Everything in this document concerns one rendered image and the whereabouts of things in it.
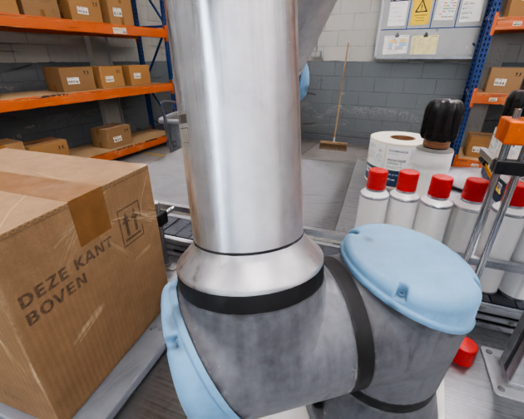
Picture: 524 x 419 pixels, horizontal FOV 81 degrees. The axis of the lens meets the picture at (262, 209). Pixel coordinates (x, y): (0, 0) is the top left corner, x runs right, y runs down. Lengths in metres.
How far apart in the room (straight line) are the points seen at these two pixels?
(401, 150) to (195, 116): 0.90
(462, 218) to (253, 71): 0.49
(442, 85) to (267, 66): 4.91
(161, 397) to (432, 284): 0.40
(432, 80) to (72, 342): 4.95
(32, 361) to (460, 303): 0.41
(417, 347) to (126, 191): 0.39
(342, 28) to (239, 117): 5.06
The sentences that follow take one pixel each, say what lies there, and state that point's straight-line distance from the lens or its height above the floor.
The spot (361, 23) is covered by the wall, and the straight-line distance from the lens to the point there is 5.18.
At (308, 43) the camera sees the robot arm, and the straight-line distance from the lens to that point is 0.49.
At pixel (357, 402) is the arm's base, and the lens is 0.37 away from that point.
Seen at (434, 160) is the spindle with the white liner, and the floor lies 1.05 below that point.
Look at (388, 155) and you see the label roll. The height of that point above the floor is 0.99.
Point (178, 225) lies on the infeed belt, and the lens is 0.81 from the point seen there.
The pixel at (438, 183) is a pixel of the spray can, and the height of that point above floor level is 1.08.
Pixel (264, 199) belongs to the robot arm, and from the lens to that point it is 0.20.
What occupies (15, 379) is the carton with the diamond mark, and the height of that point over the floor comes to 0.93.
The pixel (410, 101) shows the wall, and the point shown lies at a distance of 5.10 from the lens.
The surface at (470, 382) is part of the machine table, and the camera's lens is 0.61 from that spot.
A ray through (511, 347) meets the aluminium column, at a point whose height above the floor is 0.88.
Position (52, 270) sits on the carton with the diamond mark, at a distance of 0.41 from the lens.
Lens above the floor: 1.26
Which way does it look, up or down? 26 degrees down
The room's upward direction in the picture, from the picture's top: straight up
